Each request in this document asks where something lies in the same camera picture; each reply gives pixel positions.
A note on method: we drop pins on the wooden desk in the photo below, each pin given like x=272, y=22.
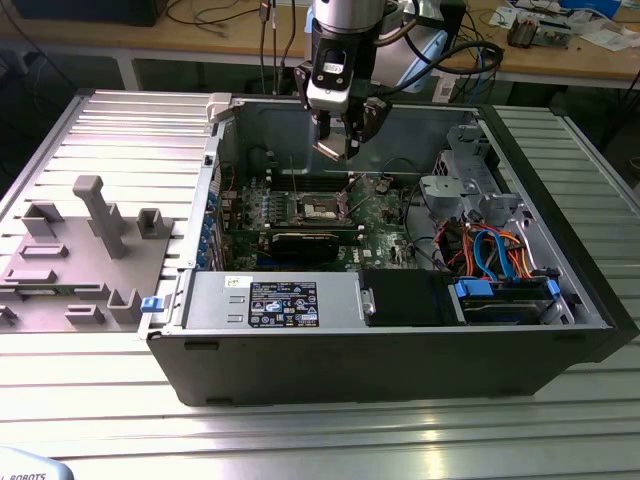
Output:
x=200, y=37

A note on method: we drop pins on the blue box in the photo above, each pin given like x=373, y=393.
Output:
x=590, y=6

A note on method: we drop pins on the grey power supply unit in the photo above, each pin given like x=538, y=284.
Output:
x=210, y=300

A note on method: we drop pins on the grey plastic parts rack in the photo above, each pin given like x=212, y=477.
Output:
x=75, y=280

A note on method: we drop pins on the black PC case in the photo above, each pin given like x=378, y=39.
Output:
x=350, y=365

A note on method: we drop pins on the blue case latch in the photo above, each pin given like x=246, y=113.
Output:
x=152, y=304

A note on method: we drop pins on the black power adapter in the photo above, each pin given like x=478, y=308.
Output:
x=493, y=52

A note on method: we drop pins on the black computer box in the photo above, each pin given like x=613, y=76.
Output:
x=85, y=12

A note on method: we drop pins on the white paper sheet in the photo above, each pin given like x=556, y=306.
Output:
x=607, y=40

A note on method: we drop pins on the silver CPU green edge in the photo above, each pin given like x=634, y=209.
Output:
x=330, y=148

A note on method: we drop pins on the copper heat sink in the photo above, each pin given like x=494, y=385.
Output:
x=522, y=32

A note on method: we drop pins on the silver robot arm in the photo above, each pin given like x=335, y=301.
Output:
x=345, y=15

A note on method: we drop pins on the metal CPU locking lever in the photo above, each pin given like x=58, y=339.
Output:
x=295, y=177
x=355, y=185

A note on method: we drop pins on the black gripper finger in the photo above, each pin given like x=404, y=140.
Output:
x=302, y=82
x=375, y=120

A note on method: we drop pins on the black RAM slot row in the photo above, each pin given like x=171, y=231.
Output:
x=315, y=226
x=310, y=182

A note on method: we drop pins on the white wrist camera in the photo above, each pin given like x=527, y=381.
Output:
x=327, y=97

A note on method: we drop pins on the black drive bay box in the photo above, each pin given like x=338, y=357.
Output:
x=405, y=300

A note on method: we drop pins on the CPU socket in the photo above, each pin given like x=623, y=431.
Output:
x=320, y=212

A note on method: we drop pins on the black graphics card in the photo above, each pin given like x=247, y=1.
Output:
x=305, y=247

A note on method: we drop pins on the hard disk in blue carrier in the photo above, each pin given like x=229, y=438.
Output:
x=500, y=305

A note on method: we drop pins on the grey metal drive cage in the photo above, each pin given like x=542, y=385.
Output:
x=470, y=150

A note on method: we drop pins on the green motherboard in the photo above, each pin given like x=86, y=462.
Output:
x=380, y=235

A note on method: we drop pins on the metal drive unit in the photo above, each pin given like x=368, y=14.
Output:
x=555, y=35

